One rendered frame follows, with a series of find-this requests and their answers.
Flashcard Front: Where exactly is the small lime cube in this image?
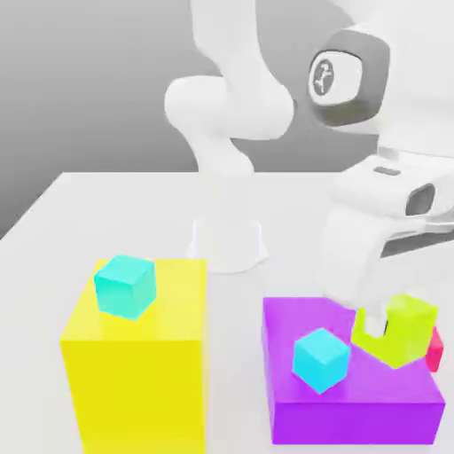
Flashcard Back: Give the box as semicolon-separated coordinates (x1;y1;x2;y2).
350;293;440;371

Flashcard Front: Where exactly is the small red cube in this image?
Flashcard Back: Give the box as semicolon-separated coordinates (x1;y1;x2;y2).
425;325;445;373

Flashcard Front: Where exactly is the small turquoise cube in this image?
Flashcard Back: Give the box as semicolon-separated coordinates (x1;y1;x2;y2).
93;254;158;323

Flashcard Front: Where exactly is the small cyan cube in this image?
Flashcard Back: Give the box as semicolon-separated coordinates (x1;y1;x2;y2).
292;326;352;395

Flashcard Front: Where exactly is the large purple box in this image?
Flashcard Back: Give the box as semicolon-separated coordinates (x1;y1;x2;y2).
261;296;447;447

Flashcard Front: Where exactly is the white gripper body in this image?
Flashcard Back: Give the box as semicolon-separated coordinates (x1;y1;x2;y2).
325;207;454;259

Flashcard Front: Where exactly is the large yellow box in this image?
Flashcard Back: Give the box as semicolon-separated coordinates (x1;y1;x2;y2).
59;258;209;454

